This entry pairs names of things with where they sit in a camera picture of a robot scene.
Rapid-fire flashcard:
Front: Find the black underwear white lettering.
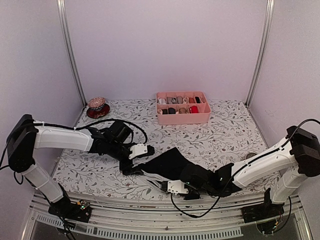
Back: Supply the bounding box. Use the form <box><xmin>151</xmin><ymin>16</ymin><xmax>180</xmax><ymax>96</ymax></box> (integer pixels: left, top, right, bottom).
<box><xmin>139</xmin><ymin>146</ymin><xmax>208</xmax><ymax>192</ymax></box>

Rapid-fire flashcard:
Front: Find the pink divided storage box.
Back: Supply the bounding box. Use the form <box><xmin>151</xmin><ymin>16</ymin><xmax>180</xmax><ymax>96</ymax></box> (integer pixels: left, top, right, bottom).
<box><xmin>155</xmin><ymin>91</ymin><xmax>212</xmax><ymax>125</ymax></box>

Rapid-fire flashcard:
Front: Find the black underwear beige waistband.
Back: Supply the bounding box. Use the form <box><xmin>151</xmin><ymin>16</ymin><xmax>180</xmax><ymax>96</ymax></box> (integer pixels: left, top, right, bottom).
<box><xmin>195</xmin><ymin>96</ymin><xmax>202</xmax><ymax>104</ymax></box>

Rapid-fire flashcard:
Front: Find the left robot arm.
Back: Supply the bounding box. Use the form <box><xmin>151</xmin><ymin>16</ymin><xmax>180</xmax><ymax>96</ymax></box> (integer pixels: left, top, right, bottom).
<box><xmin>2</xmin><ymin>114</ymin><xmax>149</xmax><ymax>217</ymax></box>

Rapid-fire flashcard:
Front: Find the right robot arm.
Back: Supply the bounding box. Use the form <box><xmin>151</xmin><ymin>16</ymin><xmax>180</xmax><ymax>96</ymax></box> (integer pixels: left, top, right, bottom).
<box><xmin>180</xmin><ymin>125</ymin><xmax>320</xmax><ymax>218</ymax></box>

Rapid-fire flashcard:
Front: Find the red patterned pincushion on saucer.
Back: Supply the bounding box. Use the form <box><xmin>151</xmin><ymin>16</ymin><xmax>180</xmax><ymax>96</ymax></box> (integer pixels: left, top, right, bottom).
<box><xmin>86</xmin><ymin>96</ymin><xmax>110</xmax><ymax>119</ymax></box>

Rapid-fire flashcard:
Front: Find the striped round cup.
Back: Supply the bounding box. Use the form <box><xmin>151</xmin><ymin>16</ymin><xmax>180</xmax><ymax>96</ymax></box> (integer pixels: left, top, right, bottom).
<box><xmin>244</xmin><ymin>152</ymin><xmax>257</xmax><ymax>160</ymax></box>

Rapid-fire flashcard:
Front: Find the floral patterned table mat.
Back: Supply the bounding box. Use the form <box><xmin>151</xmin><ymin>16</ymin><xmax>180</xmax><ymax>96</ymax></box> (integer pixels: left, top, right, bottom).
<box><xmin>53</xmin><ymin>99</ymin><xmax>267</xmax><ymax>201</ymax></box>

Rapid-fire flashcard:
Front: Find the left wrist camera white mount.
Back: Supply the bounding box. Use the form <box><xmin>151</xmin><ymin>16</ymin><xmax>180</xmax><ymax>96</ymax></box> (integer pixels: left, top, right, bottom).
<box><xmin>128</xmin><ymin>143</ymin><xmax>155</xmax><ymax>160</ymax></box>

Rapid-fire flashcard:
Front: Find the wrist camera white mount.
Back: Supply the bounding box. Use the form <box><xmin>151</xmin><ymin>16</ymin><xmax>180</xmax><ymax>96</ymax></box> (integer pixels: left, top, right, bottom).
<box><xmin>128</xmin><ymin>143</ymin><xmax>155</xmax><ymax>160</ymax></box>
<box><xmin>161</xmin><ymin>180</ymin><xmax>189</xmax><ymax>196</ymax></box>

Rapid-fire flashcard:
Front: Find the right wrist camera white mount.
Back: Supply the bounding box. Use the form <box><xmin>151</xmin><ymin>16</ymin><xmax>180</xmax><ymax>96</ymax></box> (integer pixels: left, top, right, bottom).
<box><xmin>161</xmin><ymin>180</ymin><xmax>189</xmax><ymax>196</ymax></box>

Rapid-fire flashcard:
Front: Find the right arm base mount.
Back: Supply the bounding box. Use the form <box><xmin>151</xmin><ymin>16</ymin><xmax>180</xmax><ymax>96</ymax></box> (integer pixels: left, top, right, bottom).
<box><xmin>241</xmin><ymin>198</ymin><xmax>284</xmax><ymax>223</ymax></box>

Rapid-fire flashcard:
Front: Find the aluminium front rail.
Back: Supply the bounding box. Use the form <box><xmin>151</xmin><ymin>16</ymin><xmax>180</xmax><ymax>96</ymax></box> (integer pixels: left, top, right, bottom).
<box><xmin>22</xmin><ymin>193</ymin><xmax>313</xmax><ymax>240</ymax></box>

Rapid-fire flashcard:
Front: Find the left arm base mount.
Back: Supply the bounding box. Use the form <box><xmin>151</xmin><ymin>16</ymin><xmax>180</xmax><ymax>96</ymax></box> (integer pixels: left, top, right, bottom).
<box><xmin>48</xmin><ymin>195</ymin><xmax>92</xmax><ymax>223</ymax></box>

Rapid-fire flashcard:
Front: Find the left aluminium frame post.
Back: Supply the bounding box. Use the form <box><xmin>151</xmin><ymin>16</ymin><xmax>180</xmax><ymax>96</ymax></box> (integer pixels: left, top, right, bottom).
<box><xmin>56</xmin><ymin>0</ymin><xmax>87</xmax><ymax>107</ymax></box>

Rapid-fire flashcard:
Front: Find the aluminium frame post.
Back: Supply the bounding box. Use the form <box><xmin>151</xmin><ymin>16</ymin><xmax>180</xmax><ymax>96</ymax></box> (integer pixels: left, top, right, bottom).
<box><xmin>245</xmin><ymin>0</ymin><xmax>275</xmax><ymax>109</ymax></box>
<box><xmin>56</xmin><ymin>0</ymin><xmax>87</xmax><ymax>107</ymax></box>

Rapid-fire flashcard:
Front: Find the right aluminium frame post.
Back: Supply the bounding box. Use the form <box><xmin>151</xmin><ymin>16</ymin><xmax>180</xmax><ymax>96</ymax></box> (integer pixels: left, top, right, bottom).
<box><xmin>245</xmin><ymin>0</ymin><xmax>275</xmax><ymax>109</ymax></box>

